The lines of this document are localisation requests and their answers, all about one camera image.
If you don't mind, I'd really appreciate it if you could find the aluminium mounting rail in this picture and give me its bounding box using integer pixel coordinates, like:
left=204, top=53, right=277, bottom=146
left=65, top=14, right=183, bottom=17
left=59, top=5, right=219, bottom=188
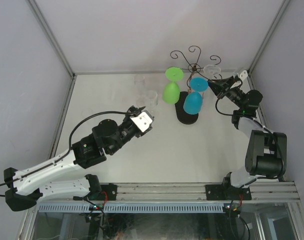
left=109, top=181, right=300, bottom=203

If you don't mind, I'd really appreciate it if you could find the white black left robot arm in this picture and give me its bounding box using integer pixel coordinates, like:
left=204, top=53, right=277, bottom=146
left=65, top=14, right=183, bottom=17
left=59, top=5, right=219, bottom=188
left=3, top=106, right=155, bottom=212

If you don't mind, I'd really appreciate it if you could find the clear flute glass front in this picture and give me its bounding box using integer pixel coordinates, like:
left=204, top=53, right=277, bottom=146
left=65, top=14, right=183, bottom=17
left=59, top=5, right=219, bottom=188
left=201, top=64, right=222, bottom=106

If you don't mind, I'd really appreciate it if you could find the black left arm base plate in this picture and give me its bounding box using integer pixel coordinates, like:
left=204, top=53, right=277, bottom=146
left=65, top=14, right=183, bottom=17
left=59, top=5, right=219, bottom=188
left=87, top=183, right=118, bottom=202

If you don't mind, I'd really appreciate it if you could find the black left camera cable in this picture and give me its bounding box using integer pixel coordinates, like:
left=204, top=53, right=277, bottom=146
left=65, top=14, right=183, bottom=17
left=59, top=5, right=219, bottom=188
left=0, top=111, right=135, bottom=198

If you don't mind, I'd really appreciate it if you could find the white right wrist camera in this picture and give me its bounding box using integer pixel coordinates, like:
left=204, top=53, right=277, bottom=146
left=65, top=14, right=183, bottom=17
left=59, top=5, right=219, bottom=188
left=231, top=67, right=249, bottom=89

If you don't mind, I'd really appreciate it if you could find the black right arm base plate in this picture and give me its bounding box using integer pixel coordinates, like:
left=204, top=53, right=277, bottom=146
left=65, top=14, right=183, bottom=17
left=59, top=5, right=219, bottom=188
left=205, top=184, right=252, bottom=201

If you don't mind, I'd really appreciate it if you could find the black camera cable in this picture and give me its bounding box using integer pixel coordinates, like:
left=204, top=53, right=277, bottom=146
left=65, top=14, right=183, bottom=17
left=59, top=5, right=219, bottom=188
left=0, top=111, right=135, bottom=198
left=215, top=86, right=288, bottom=176

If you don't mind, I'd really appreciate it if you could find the blue plastic wine glass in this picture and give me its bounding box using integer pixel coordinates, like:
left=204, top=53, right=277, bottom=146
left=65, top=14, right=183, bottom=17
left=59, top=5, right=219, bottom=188
left=183, top=77, right=209, bottom=115

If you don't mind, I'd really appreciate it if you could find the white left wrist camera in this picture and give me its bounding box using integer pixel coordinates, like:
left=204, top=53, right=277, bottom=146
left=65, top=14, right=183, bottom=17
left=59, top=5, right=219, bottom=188
left=130, top=110, right=155, bottom=133

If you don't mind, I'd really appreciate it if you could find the blue slotted cable duct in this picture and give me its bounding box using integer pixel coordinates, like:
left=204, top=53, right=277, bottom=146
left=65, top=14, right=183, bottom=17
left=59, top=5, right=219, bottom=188
left=37, top=202, right=225, bottom=214

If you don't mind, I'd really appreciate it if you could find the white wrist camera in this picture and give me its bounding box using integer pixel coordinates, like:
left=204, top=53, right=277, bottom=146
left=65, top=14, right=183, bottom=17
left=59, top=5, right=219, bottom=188
left=231, top=67, right=249, bottom=89
left=130, top=110, right=155, bottom=133

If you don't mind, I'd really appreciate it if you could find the black right camera cable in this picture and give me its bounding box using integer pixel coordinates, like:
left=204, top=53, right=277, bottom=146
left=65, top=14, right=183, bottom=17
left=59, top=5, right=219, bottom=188
left=215, top=86, right=288, bottom=176

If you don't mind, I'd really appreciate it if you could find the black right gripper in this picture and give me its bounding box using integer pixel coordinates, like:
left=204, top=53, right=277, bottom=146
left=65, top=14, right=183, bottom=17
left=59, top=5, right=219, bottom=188
left=206, top=75, right=245, bottom=109

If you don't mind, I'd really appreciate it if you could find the clear tall champagne flute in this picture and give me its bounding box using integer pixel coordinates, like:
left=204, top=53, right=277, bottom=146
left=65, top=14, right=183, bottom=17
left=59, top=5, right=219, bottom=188
left=134, top=74, right=147, bottom=107

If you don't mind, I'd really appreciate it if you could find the green plastic wine glass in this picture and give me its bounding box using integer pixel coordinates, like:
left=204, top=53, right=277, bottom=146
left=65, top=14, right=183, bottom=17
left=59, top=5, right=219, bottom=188
left=162, top=67, right=184, bottom=105

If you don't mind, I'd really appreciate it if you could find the clear wine glass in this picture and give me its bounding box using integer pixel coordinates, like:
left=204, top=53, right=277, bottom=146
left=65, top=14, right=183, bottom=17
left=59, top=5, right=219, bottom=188
left=145, top=90, right=159, bottom=113

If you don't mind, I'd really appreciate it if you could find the clear glass left rear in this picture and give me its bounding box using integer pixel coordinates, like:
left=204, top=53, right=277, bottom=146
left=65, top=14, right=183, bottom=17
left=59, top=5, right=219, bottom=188
left=81, top=108, right=94, bottom=120

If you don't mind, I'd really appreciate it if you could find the metal wine glass rack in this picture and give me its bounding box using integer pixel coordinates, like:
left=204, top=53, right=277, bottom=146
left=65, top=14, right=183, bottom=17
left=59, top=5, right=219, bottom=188
left=169, top=45, right=224, bottom=125

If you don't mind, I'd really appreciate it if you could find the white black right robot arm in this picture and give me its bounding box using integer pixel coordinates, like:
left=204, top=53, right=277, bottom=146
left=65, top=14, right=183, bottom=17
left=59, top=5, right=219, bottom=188
left=208, top=75, right=287, bottom=200

